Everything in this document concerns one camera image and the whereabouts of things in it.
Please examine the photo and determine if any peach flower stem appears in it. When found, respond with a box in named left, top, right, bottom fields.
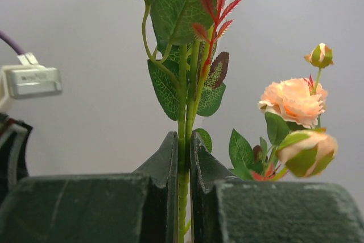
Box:
left=229, top=43, right=338, bottom=182

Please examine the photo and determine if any pink flower stem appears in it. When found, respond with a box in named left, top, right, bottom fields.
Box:
left=141, top=0, right=241, bottom=242

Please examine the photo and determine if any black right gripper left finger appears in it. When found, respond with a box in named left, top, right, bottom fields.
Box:
left=1, top=132, right=178, bottom=243

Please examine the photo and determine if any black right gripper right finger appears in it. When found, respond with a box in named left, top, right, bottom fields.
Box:
left=190, top=133, right=363, bottom=243

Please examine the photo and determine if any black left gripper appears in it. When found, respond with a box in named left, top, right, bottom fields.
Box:
left=1, top=113, right=33, bottom=201

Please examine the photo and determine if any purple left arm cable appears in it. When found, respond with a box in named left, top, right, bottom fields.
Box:
left=0, top=30, right=26, bottom=56

